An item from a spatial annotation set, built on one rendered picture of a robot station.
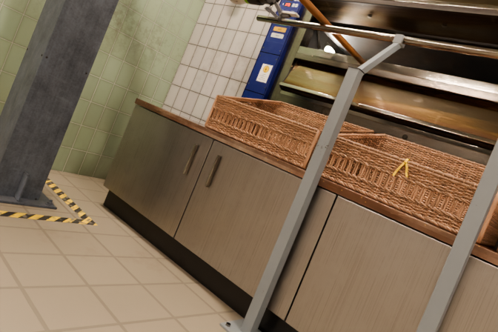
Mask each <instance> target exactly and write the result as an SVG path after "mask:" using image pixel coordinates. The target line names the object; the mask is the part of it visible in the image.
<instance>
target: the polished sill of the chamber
mask: <svg viewBox="0 0 498 332"><path fill-rule="evenodd" d="M297 53H301V54H305V55H309V56H316V57H319V58H324V59H330V60H334V61H338V62H344V63H348V64H355V65H359V66H361V65H362V64H364V63H366V61H368V60H369V59H363V58H359V57H355V56H347V55H343V54H339V53H332V52H328V51H324V50H317V49H313V48H309V47H302V46H299V49H298V51H297ZM373 69H377V70H384V71H387V72H391V73H398V74H402V75H405V76H412V77H416V78H420V79H426V80H430V81H434V82H440V83H444V84H451V85H455V86H458V87H465V88H469V89H473V90H479V91H483V92H487V93H493V94H497V95H498V84H492V83H488V82H481V81H477V80H473V79H466V78H462V77H458V76H450V75H446V74H442V73H435V72H431V71H427V70H420V69H416V68H412V67H405V66H400V65H396V64H389V63H385V62H380V63H379V64H378V65H377V66H375V67H373Z"/></svg>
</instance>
